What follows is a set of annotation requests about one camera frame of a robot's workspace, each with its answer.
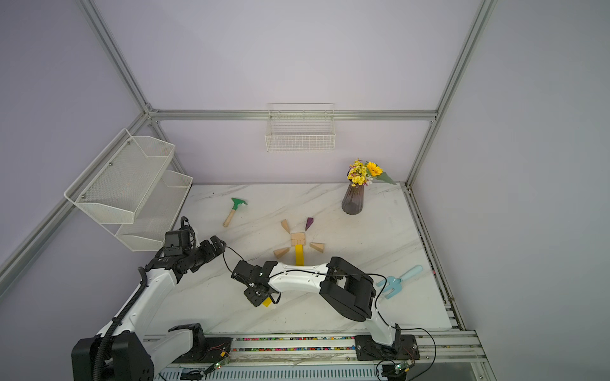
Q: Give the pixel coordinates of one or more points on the purple triangle block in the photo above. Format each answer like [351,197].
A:
[309,223]

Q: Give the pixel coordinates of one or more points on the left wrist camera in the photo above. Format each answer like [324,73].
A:
[183,228]

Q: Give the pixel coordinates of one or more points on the aluminium front rail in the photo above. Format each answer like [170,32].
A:
[456,355]

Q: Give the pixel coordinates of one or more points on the yellow flower bouquet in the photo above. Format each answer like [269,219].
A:
[363,173]

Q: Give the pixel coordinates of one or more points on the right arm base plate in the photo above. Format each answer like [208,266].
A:
[367,349]

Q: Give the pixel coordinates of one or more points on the green toy hammer wooden handle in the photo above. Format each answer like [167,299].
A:
[236,203]

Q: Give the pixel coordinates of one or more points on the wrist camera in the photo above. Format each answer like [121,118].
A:
[183,228]
[242,272]

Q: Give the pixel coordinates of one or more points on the dark ribbed vase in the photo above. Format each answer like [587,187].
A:
[353,201]

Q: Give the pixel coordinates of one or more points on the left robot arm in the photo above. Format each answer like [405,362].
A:
[118,350]

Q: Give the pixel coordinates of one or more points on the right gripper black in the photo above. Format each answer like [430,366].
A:
[256,299]

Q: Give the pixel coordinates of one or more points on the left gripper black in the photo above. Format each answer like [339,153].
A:
[210,253]

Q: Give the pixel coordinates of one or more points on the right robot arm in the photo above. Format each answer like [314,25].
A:
[350,291]

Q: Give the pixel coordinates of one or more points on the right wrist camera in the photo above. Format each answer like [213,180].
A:
[242,272]

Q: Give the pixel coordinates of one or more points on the white two-tier mesh shelf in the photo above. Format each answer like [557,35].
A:
[131,191]

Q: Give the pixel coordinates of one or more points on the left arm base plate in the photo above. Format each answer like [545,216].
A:
[212,350]

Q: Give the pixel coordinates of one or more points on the white wire wall basket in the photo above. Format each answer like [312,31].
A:
[300,127]

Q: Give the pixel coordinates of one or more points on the wooden triangle block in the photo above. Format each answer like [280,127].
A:
[279,253]
[285,226]
[320,247]

